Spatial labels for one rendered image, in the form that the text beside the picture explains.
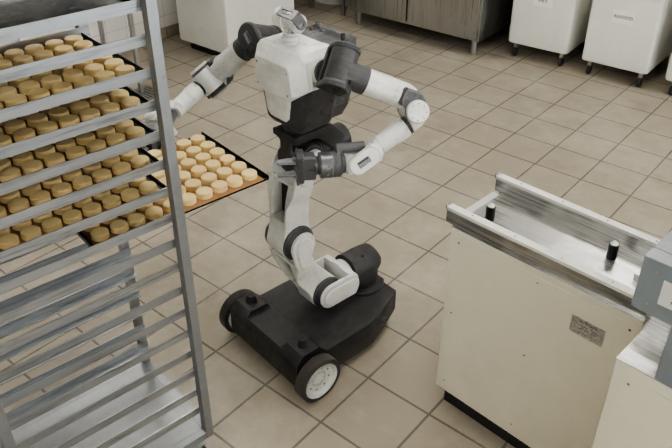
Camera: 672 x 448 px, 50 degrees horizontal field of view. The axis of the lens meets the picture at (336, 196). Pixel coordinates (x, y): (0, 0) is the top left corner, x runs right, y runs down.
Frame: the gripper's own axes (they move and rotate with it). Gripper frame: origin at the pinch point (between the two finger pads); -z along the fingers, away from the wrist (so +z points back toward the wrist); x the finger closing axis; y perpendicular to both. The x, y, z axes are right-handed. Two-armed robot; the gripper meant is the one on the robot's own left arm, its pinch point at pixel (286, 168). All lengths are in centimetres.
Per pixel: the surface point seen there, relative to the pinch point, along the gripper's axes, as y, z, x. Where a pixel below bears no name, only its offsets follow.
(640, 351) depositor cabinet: 80, 85, -20
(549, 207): 12, 90, -18
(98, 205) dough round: 29, -55, 10
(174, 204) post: 25.8, -35.3, 6.3
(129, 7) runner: 24, -40, 63
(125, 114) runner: 27, -44, 36
